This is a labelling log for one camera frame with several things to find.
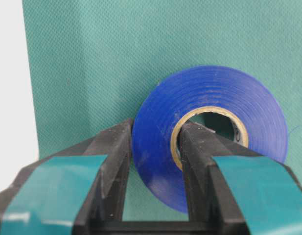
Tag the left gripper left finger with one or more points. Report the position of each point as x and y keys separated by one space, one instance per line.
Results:
x=63 y=194

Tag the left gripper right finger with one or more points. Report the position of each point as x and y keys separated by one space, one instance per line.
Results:
x=236 y=191

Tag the blue tape roll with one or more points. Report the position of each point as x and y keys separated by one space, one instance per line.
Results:
x=191 y=89

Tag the green table cloth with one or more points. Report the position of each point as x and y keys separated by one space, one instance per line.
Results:
x=93 y=62

